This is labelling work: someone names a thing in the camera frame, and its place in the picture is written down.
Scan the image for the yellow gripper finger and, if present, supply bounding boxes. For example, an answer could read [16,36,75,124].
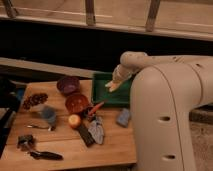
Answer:
[105,81,115,88]
[109,84,120,92]

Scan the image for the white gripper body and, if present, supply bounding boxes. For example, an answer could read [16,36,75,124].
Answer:
[112,64,132,83]

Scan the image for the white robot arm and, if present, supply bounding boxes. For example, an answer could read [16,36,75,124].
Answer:
[106,51,213,171]

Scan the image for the green plastic tray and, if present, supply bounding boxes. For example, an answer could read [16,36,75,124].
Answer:
[90,71,136,108]

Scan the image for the orange carrot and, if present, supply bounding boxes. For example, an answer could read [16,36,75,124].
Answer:
[88,101,105,116]

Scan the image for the blue sponge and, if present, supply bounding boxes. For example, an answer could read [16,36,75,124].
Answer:
[116,108,131,127]

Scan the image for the red-brown bowl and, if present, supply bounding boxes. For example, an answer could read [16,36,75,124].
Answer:
[65,93,89,114]

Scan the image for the purple bowl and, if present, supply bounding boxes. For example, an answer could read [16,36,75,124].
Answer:
[56,76,80,95]

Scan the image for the yellow-red apple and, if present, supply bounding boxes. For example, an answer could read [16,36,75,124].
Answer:
[68,114,81,129]

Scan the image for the dark chocolate bar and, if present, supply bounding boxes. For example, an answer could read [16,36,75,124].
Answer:
[78,124,95,147]

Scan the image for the blue plastic cup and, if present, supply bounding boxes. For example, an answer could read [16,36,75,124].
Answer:
[41,106,56,126]

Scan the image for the metal spoon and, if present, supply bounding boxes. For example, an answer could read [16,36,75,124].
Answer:
[27,125,55,131]

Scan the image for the bunch of red grapes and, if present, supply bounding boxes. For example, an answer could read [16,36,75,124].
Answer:
[23,93,48,110]

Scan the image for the small metal clip object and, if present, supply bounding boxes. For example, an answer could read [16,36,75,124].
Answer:
[17,135,34,151]

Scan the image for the black handled tool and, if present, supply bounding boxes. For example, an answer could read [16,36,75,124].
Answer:
[30,151,63,160]

